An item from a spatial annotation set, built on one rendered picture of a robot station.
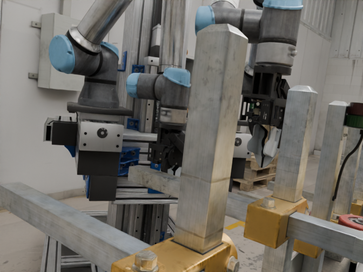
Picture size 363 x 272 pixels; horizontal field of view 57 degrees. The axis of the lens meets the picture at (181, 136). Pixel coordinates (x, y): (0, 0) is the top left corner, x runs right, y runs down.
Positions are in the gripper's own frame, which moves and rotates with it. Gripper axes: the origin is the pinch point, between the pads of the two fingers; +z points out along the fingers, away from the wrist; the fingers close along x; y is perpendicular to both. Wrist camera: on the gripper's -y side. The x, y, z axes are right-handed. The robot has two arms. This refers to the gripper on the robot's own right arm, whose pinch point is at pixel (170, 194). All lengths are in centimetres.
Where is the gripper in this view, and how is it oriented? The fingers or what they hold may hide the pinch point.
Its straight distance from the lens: 96.5
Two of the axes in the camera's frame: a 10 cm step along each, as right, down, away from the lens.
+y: -7.8, -1.6, 6.1
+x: -6.2, 0.3, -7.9
